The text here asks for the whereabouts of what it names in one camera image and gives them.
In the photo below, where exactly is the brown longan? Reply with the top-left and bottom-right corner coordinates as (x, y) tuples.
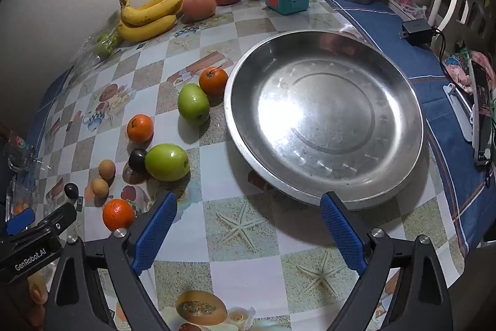
(91, 178), (109, 197)
(98, 159), (116, 180)

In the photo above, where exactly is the round steel basin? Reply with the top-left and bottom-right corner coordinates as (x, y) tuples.
(224, 29), (427, 211)

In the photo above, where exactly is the plastic bag of green fruit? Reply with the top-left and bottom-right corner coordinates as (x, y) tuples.
(73, 26), (125, 64)

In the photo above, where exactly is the large green jujube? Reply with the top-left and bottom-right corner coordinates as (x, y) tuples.
(145, 143), (190, 181)

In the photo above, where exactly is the white plastic clip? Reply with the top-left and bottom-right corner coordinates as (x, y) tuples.
(444, 83), (475, 141)

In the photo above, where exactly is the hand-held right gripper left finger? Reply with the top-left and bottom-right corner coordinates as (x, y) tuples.
(44, 192), (178, 331)

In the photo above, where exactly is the black charger cable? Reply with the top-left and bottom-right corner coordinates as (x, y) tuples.
(431, 28), (447, 62)

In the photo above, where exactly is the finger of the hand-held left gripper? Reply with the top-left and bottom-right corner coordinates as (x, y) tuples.
(37, 203), (77, 236)
(6, 209), (36, 235)

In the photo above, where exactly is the orange tangerine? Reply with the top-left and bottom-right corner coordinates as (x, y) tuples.
(102, 199), (135, 232)
(126, 114), (154, 144)
(199, 66), (229, 97)

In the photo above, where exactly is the pink floral packet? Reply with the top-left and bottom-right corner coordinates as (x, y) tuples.
(444, 52), (496, 95)

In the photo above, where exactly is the black flat device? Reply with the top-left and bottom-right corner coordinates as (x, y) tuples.
(471, 60), (494, 165)

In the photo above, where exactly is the yellow banana bunch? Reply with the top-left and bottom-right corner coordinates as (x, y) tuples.
(117, 0), (201, 42)

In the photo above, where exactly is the checkered printed tablecloth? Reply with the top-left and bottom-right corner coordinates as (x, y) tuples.
(31, 0), (493, 331)

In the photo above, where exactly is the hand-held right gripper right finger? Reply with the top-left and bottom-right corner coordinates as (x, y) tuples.
(320, 192), (454, 331)

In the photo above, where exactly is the black charger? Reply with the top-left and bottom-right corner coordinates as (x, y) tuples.
(401, 20), (434, 46)

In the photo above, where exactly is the clear plastic packet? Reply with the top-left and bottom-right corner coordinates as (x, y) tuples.
(4, 133), (37, 172)

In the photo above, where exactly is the green mango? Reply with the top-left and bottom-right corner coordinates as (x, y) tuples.
(177, 83), (210, 127)

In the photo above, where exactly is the pink plastic bag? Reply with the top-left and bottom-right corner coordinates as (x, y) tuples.
(389, 0), (427, 19)

